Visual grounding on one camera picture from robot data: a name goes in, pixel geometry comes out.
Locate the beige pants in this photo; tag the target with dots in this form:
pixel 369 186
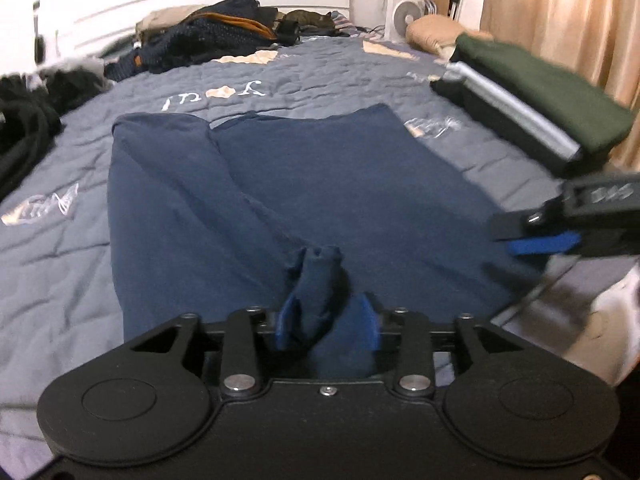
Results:
pixel 165 17

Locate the white-grey garment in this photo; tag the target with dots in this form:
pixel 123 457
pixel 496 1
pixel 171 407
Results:
pixel 70 70

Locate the beige pillow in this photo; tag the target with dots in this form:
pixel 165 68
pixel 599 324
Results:
pixel 435 32

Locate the white fan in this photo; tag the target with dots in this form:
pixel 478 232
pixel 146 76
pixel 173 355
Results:
pixel 405 17

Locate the white printed bed sheet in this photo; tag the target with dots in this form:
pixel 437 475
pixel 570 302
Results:
pixel 610 320

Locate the navy t-shirt with yellow print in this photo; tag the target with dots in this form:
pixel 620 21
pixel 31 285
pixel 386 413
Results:
pixel 325 185

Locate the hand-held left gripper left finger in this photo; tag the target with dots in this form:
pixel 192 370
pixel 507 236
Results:
pixel 281 322

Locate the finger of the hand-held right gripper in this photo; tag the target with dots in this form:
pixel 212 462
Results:
pixel 545 245
pixel 525 222

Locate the dark green folded garment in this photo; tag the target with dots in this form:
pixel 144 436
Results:
pixel 540 85

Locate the olive garment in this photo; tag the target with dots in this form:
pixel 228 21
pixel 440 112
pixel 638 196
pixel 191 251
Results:
pixel 310 21

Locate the navy dotted garment brown trim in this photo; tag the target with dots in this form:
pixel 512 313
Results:
pixel 200 40

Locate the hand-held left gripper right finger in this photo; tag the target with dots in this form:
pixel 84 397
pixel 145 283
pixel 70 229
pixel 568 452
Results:
pixel 369 325

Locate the grey quilted fish-print blanket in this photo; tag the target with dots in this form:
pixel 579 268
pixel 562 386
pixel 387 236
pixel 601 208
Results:
pixel 75 260

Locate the beige curtain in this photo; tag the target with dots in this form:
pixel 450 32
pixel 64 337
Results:
pixel 560 20

